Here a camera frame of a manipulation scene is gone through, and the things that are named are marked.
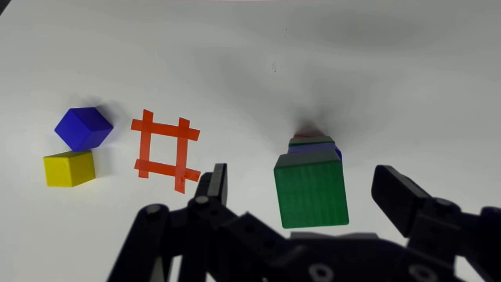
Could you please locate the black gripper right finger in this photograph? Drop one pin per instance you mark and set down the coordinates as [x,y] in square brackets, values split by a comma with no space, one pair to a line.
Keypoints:
[402,200]

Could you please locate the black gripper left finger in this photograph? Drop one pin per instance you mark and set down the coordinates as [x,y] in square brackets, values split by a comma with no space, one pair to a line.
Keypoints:
[215,182]

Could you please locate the blue toy block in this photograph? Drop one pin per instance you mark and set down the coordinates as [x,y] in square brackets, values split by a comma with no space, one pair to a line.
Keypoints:
[84,128]
[314,150]

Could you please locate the yellow toy block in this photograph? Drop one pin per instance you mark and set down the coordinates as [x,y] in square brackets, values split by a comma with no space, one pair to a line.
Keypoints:
[70,168]

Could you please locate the orange tape grid mark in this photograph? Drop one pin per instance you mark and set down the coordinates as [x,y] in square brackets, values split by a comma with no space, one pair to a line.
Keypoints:
[183,149]

